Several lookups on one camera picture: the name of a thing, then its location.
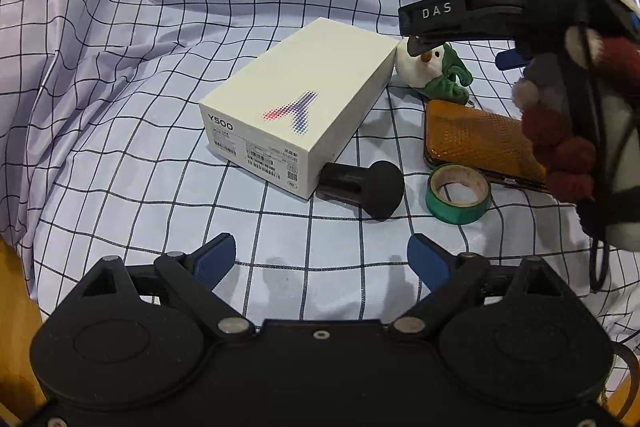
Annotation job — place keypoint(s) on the white cardboard box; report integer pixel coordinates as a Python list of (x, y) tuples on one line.
[(325, 57)]

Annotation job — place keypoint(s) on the brown leather case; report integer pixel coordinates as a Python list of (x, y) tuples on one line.
[(475, 137)]

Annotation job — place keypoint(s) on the black plastic knob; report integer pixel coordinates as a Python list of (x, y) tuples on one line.
[(380, 192)]

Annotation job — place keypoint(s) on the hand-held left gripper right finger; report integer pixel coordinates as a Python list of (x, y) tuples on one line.
[(430, 262)]

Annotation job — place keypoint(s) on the snowman plush with green scarf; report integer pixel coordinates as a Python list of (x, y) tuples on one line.
[(415, 69)]

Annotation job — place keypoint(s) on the white checked cloth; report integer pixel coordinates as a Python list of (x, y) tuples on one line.
[(125, 82)]

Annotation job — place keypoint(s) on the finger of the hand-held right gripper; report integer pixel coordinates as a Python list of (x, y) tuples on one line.
[(511, 59)]

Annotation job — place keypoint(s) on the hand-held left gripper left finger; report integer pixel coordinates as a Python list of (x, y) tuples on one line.
[(215, 259)]

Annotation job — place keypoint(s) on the green tape roll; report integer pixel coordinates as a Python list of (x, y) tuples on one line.
[(450, 212)]

